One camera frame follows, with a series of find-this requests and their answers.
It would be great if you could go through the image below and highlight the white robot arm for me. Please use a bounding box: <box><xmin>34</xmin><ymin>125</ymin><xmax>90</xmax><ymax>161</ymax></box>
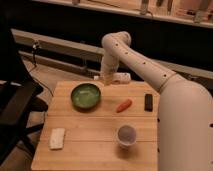
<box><xmin>100</xmin><ymin>31</ymin><xmax>213</xmax><ymax>171</ymax></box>

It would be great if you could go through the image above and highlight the black rectangular block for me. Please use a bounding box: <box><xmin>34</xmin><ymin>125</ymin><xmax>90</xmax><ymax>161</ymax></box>
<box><xmin>145</xmin><ymin>94</ymin><xmax>153</xmax><ymax>112</ymax></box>

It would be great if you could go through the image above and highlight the white sponge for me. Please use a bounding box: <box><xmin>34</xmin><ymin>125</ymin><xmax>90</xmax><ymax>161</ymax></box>
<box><xmin>49</xmin><ymin>128</ymin><xmax>65</xmax><ymax>150</ymax></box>

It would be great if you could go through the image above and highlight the wooden table board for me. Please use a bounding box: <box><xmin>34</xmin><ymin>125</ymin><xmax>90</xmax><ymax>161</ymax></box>
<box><xmin>31</xmin><ymin>81</ymin><xmax>159</xmax><ymax>171</ymax></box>

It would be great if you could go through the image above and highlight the black chair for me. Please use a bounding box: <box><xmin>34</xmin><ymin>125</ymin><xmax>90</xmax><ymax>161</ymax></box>
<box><xmin>0</xmin><ymin>19</ymin><xmax>48</xmax><ymax>166</ymax></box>

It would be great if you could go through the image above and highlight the black cable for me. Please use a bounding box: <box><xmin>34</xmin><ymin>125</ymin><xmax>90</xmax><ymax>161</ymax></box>
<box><xmin>21</xmin><ymin>40</ymin><xmax>55</xmax><ymax>98</ymax></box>

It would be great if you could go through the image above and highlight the green ceramic bowl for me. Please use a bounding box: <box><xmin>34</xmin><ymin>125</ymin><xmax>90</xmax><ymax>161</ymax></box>
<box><xmin>71</xmin><ymin>83</ymin><xmax>101</xmax><ymax>109</ymax></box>

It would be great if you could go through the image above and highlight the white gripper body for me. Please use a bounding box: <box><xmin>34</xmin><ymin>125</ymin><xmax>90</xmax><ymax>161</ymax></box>
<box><xmin>94</xmin><ymin>72</ymin><xmax>131</xmax><ymax>85</ymax></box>

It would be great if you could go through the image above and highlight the white paper cup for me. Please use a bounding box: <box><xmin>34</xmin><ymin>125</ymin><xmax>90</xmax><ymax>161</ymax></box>
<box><xmin>116</xmin><ymin>125</ymin><xmax>137</xmax><ymax>149</ymax></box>

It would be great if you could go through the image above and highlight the orange carrot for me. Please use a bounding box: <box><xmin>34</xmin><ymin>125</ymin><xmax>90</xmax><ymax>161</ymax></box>
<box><xmin>116</xmin><ymin>99</ymin><xmax>132</xmax><ymax>113</ymax></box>

